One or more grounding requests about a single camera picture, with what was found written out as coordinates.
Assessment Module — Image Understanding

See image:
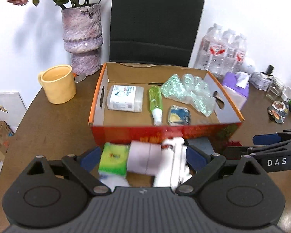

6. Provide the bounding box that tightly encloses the white handheld device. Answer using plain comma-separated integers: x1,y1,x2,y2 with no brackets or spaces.
153,137,192,191

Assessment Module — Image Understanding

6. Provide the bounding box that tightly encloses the black charger block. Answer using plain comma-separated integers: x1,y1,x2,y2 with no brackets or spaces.
185,137,214,155

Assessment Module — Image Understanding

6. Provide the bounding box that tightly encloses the dark snack packet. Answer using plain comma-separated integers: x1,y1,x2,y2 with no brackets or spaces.
267,102,289,124

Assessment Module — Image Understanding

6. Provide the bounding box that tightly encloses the green tissue packet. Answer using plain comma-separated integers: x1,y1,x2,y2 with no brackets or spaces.
98,143,130,177

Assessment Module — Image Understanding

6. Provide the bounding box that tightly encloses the glass jar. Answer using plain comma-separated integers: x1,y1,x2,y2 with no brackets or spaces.
265,77,284,101

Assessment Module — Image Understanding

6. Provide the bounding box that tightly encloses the blue yellow painted pouch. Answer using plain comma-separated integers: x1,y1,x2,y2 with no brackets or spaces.
168,105,191,126

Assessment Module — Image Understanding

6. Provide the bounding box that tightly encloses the purple tissue pack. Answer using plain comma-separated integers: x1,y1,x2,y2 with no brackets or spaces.
222,72,250,110

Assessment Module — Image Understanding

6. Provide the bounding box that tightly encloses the white cylindrical jar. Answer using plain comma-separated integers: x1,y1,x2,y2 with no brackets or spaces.
126,140,162,176

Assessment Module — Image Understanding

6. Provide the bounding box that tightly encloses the green bubble wrap bag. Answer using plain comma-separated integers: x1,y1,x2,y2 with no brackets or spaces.
160,74,216,117

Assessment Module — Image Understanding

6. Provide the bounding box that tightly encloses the green spray bottle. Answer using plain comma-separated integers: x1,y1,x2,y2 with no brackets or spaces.
149,86,163,126

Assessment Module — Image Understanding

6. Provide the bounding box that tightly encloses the red orange cardboard box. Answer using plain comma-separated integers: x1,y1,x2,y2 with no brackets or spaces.
89,63,244,145

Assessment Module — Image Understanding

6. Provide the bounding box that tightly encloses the white wipes packet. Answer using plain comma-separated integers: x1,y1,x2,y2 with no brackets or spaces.
107,85,144,113

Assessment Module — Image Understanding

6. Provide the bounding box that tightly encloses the yellow ceramic mug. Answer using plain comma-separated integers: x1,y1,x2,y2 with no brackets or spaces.
38,65,77,105

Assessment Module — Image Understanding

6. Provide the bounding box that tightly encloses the brown cardboard box on floor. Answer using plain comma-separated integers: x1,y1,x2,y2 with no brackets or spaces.
0,121,14,161

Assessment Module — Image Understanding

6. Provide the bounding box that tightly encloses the white box on floor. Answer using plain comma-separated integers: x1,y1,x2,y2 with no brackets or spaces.
0,93,27,133

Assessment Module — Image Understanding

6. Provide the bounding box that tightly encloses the water bottle pack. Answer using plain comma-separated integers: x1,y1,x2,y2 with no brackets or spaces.
194,24,247,79

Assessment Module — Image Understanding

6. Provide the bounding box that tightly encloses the purple textured vase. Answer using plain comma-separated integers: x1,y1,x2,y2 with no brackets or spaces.
61,4,103,76

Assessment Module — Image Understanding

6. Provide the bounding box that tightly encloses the black paper bag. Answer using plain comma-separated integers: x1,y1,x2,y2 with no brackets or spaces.
109,0,205,67

